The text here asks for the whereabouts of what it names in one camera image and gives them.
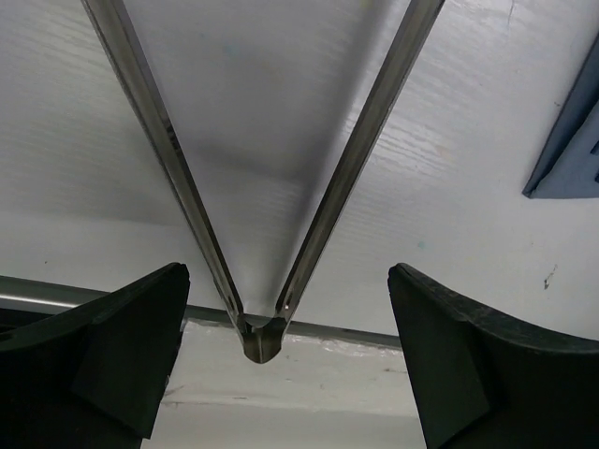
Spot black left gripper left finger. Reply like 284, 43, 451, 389
1, 263, 190, 448

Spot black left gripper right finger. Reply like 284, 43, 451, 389
387, 264, 598, 448

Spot metal tongs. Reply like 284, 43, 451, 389
83, 1, 444, 364

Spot blue grey striped cloth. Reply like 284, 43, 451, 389
522, 42, 598, 199

